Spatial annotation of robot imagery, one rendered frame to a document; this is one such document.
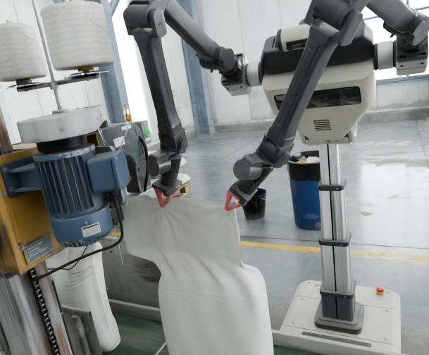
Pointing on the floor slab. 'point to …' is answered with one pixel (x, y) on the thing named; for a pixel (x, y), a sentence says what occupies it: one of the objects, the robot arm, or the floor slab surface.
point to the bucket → (256, 205)
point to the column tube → (21, 302)
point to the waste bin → (305, 190)
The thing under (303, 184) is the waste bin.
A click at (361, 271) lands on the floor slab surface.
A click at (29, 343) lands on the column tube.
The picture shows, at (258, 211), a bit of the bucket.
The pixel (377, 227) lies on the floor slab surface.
